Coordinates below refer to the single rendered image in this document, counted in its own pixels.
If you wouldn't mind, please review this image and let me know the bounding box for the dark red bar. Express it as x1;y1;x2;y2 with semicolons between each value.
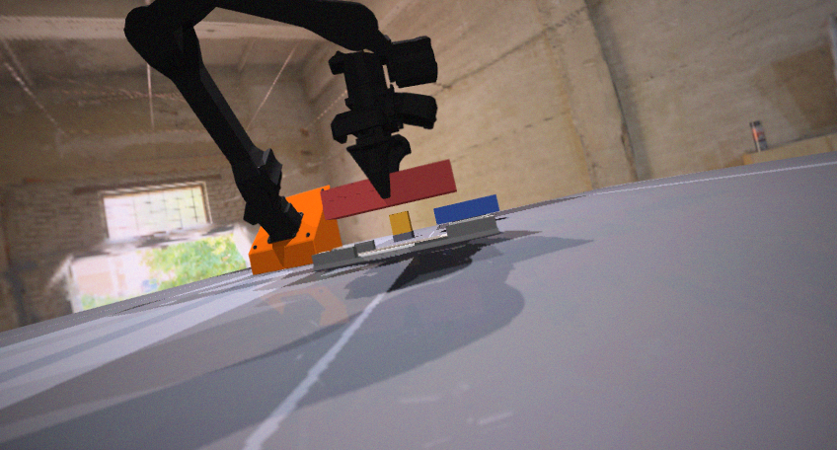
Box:
319;159;457;220

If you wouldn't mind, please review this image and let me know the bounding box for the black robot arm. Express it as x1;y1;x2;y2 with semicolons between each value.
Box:
124;0;438;243

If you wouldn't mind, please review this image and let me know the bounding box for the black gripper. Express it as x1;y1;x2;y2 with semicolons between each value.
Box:
331;83;412;199

